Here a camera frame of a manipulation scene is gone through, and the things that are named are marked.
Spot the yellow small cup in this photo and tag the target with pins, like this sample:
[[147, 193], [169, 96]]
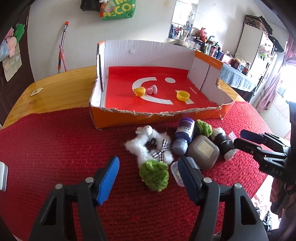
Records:
[[182, 95]]

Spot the silver pole with orange tip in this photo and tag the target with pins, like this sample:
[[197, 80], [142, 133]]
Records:
[[63, 37]]

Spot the green plush toy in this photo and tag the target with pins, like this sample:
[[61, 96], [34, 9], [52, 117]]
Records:
[[19, 32]]

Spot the red knitted mat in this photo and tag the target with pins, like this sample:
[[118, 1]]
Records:
[[57, 143]]

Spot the wall mirror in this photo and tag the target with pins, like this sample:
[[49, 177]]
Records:
[[182, 14]]

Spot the small pink toy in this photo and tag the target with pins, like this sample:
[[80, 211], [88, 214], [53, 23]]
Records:
[[152, 89]]

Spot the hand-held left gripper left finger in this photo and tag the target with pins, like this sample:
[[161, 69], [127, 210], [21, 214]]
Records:
[[109, 178]]

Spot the white device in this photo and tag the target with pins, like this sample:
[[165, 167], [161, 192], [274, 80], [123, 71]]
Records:
[[3, 176]]

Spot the black bag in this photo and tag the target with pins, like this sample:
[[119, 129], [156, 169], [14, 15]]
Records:
[[89, 4]]

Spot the black and white fluffy scrunchie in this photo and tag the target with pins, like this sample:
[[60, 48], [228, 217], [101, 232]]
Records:
[[223, 141]]

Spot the pink plush toy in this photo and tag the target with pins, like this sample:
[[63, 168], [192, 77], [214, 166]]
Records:
[[11, 44]]

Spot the orange and white cardboard box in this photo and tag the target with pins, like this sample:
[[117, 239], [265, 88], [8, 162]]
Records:
[[161, 49]]

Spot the small clear plastic box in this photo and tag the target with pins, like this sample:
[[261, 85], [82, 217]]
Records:
[[175, 172]]

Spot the hanging fabric organizer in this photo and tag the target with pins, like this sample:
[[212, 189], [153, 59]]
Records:
[[10, 67]]

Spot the leopard print bag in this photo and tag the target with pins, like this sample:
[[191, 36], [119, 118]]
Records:
[[256, 22]]

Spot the black hat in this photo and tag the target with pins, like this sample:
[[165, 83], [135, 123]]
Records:
[[276, 44]]

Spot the white fluffy bunny scrunchie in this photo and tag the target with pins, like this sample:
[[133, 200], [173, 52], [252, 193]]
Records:
[[141, 148]]

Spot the red smiley paper liner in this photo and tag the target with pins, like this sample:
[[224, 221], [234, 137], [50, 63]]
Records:
[[120, 92]]

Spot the purple paint bottle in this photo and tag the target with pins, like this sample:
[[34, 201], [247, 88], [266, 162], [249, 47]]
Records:
[[183, 135]]

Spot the green shopping bag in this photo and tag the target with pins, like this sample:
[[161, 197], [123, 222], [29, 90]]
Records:
[[120, 10]]

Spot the grey square case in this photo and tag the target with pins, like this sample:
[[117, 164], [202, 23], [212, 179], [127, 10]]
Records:
[[203, 153]]

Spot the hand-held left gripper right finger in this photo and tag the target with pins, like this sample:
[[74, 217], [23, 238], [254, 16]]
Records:
[[187, 176]]

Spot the denim table cloth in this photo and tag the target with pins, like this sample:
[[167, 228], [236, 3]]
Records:
[[235, 76]]

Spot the white refrigerator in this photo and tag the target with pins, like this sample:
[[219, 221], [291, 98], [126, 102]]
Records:
[[249, 41]]

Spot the cluttered side table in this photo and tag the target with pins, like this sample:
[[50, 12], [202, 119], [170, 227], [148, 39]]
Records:
[[215, 49]]

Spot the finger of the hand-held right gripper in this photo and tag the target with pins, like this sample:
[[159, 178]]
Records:
[[251, 135], [245, 144]]

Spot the pink rabbit plush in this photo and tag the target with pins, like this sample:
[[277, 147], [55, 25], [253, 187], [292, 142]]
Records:
[[202, 34]]

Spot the pink curtain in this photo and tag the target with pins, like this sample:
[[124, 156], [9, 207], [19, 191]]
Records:
[[272, 88]]

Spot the green yarn scrunchie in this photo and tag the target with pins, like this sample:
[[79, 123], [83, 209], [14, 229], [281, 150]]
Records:
[[204, 128], [155, 176]]

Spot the white and green plush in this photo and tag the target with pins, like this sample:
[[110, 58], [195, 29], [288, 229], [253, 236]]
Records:
[[264, 51]]

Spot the orange duck toy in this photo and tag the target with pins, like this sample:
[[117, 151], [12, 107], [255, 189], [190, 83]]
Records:
[[140, 91]]

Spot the small gold metal plate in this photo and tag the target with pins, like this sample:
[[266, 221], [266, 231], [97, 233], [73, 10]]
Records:
[[37, 91]]

